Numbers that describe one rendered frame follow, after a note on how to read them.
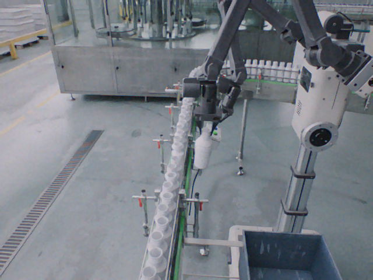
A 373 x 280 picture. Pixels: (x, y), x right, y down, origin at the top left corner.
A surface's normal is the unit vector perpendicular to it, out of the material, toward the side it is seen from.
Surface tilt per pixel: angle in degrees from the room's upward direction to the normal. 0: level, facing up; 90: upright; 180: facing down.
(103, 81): 90
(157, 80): 90
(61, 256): 0
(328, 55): 75
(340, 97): 90
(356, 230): 0
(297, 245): 90
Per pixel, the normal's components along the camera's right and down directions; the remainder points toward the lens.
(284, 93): -0.39, 0.45
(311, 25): 0.02, 0.26
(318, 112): -0.08, 0.65
